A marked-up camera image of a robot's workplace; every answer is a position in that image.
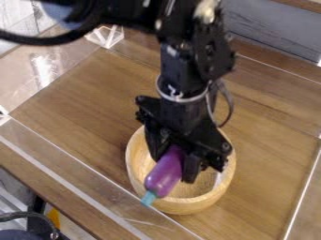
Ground brown wooden bowl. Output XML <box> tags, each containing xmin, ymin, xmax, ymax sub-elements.
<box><xmin>126</xmin><ymin>127</ymin><xmax>237</xmax><ymax>215</ymax></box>

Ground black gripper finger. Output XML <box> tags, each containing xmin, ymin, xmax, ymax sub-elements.
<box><xmin>182</xmin><ymin>153</ymin><xmax>214</xmax><ymax>184</ymax></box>
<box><xmin>145</xmin><ymin>127</ymin><xmax>173</xmax><ymax>161</ymax></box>

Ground clear acrylic corner bracket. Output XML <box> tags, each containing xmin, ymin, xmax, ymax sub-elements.
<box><xmin>86</xmin><ymin>25</ymin><xmax>125</xmax><ymax>49</ymax></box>

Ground clear acrylic tray walls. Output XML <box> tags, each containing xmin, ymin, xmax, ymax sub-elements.
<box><xmin>14</xmin><ymin>32</ymin><xmax>321</xmax><ymax>240</ymax></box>

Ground black cable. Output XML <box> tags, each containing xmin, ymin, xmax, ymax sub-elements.
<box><xmin>0</xmin><ymin>211</ymin><xmax>58</xmax><ymax>240</ymax></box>

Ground black clamp with screw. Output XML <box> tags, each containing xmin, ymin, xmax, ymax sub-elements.
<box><xmin>27</xmin><ymin>215</ymin><xmax>71</xmax><ymax>240</ymax></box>

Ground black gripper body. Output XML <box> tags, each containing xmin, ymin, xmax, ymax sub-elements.
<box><xmin>135</xmin><ymin>96</ymin><xmax>232</xmax><ymax>172</ymax></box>

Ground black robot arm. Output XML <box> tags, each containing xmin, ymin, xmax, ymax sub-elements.
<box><xmin>0</xmin><ymin>0</ymin><xmax>236</xmax><ymax>184</ymax></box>

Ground purple toy eggplant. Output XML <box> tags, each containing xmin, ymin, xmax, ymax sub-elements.
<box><xmin>141</xmin><ymin>145</ymin><xmax>185</xmax><ymax>206</ymax></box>

